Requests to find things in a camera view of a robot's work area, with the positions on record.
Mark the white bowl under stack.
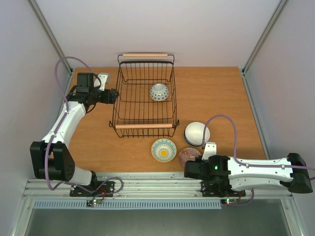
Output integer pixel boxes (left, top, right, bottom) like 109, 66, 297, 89
184, 122, 205, 147

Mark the right circuit board with leds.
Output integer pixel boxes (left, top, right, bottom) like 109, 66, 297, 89
221, 198, 239, 206

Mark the aluminium corner post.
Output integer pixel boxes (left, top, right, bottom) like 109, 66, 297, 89
27, 0, 74, 74
241, 0, 289, 76

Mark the grey slotted cable duct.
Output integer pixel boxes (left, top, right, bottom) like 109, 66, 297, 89
33, 199, 221, 210

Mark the circuit board with leds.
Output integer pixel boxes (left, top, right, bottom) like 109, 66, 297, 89
221, 198, 239, 206
86, 199, 102, 207

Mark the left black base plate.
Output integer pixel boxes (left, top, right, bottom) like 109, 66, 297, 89
69, 181, 115, 197

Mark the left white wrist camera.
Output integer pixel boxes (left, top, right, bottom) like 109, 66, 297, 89
98, 73, 110, 91

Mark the white bowl with brown diamonds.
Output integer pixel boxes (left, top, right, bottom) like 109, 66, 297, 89
150, 83, 169, 102

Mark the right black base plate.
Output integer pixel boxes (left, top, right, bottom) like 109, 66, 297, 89
200, 181, 246, 198

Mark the right aluminium corner post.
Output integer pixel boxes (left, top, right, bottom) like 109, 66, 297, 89
241, 0, 289, 76

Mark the teal yellow sun bowl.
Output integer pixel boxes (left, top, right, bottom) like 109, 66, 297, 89
151, 138, 177, 163

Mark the black wire dish rack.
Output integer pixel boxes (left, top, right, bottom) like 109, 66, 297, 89
109, 53, 180, 138

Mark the aluminium rail frame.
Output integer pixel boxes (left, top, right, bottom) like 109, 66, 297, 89
22, 171, 294, 199

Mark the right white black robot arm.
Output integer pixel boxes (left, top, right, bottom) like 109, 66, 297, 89
184, 153, 313, 198

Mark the red patterned bowl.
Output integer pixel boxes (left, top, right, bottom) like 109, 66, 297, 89
179, 147, 201, 168

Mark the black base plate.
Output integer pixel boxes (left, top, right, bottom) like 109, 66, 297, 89
69, 181, 115, 197
200, 181, 246, 198

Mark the left circuit board with leds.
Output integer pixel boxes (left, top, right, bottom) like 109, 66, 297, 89
86, 199, 102, 207

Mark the left aluminium corner post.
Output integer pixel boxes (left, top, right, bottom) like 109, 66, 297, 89
27, 0, 74, 74

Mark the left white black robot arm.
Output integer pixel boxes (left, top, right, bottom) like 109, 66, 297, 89
30, 73, 119, 196

